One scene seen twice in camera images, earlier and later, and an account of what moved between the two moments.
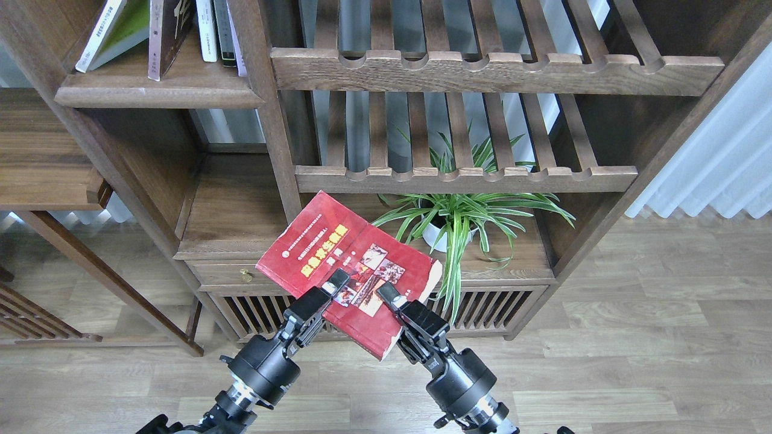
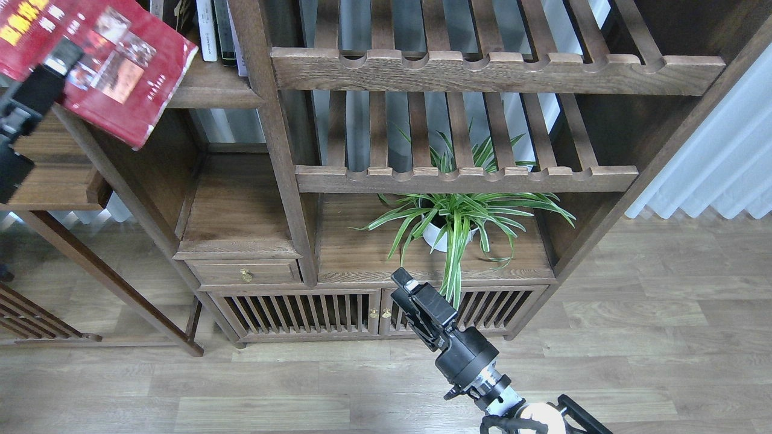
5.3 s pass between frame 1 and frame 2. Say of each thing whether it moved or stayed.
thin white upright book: stayed
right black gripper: moved
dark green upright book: stayed
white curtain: stayed
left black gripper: moved
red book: moved
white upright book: stayed
